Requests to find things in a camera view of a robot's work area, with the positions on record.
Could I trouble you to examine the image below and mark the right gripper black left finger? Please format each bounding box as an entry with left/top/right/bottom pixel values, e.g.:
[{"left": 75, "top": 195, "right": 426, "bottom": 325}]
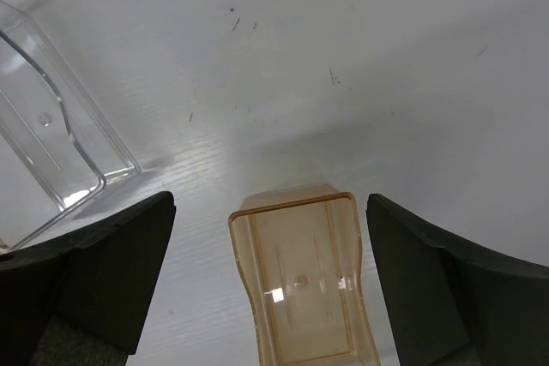
[{"left": 1, "top": 191, "right": 176, "bottom": 365}]

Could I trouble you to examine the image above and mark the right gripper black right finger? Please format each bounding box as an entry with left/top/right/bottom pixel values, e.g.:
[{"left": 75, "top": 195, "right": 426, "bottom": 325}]
[{"left": 366, "top": 194, "right": 548, "bottom": 365}]

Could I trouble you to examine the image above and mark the clear plastic container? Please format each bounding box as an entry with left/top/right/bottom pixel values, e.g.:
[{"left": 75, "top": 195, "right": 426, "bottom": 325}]
[{"left": 1, "top": 3, "right": 141, "bottom": 254}]

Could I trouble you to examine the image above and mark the amber plastic container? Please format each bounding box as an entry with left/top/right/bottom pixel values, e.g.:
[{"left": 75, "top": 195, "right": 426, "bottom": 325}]
[{"left": 228, "top": 183, "right": 380, "bottom": 365}]

